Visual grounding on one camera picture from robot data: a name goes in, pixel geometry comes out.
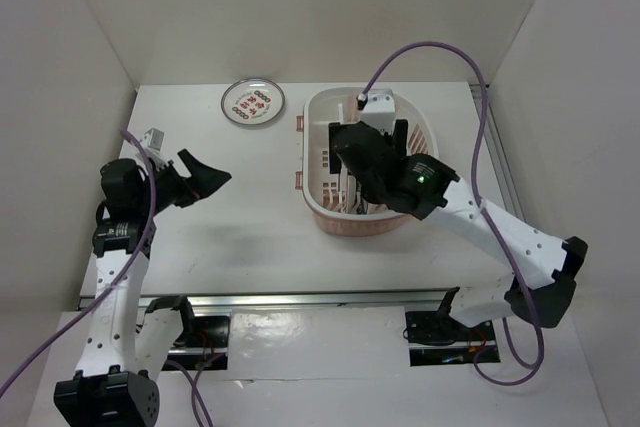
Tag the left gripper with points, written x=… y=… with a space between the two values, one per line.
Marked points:
x=205 y=179

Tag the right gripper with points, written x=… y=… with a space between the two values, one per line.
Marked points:
x=399 y=137

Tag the orange sunburst plate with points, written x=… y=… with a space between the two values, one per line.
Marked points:
x=344 y=190

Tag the green rim plate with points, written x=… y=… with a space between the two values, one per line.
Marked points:
x=358 y=205

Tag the red character plate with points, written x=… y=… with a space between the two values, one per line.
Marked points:
x=253 y=102

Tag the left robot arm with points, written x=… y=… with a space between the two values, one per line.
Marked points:
x=115 y=380

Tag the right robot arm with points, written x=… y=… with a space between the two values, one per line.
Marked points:
x=541 y=284

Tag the white pink dish rack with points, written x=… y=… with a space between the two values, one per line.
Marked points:
x=319 y=186

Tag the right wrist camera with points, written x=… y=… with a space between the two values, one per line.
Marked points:
x=377 y=109

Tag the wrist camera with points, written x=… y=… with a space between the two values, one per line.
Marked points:
x=151 y=142
x=377 y=109

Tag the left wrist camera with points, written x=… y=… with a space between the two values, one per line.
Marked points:
x=151 y=142

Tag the aluminium side rail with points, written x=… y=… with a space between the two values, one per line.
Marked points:
x=495 y=178

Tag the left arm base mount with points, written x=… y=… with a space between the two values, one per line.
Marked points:
x=206 y=347

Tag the aluminium front rail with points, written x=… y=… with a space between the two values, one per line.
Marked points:
x=418 y=299

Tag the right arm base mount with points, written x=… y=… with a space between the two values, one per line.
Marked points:
x=433 y=341

